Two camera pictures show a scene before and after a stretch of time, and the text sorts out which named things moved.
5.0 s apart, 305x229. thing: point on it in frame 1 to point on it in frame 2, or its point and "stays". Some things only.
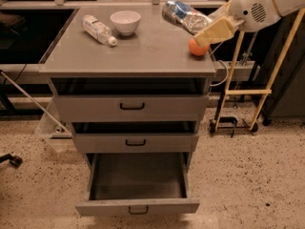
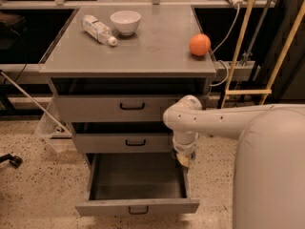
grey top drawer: [131, 108] stays
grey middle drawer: [135, 142] stays
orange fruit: [197, 50] stays
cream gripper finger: [220, 30] to [184, 158]
